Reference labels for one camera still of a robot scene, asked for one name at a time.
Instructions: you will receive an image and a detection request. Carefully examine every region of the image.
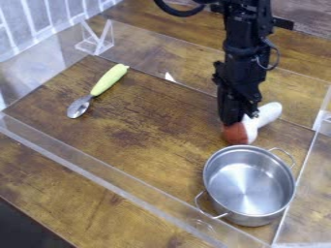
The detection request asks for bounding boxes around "clear acrylic front barrier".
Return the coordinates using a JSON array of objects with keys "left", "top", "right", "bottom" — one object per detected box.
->
[{"left": 0, "top": 112, "right": 271, "bottom": 248}]

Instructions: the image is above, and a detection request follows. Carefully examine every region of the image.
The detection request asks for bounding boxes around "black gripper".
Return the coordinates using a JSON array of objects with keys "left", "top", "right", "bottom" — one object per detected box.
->
[{"left": 213, "top": 60, "right": 266, "bottom": 126}]

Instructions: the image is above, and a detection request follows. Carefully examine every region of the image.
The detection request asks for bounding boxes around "clear acrylic triangle stand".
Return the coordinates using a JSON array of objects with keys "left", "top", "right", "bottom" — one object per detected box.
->
[{"left": 74, "top": 20, "right": 114, "bottom": 55}]

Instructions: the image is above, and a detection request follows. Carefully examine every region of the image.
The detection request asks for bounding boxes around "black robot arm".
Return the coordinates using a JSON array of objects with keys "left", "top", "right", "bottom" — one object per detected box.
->
[{"left": 193, "top": 0, "right": 272, "bottom": 126}]

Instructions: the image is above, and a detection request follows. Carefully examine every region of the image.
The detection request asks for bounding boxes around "red and white plush mushroom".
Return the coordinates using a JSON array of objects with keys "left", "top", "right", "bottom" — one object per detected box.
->
[{"left": 221, "top": 102, "right": 283, "bottom": 144}]

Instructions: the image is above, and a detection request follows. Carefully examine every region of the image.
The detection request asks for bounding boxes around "silver metal pot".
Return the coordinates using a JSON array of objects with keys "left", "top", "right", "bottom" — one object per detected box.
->
[{"left": 193, "top": 145, "right": 296, "bottom": 227}]

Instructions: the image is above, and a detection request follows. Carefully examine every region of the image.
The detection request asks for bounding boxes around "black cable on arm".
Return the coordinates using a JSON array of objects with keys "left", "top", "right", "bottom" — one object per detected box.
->
[{"left": 152, "top": 0, "right": 281, "bottom": 72}]

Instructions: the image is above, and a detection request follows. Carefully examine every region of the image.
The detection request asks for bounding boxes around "spoon with yellow-green handle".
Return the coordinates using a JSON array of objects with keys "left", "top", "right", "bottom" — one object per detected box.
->
[{"left": 65, "top": 64, "right": 129, "bottom": 119}]

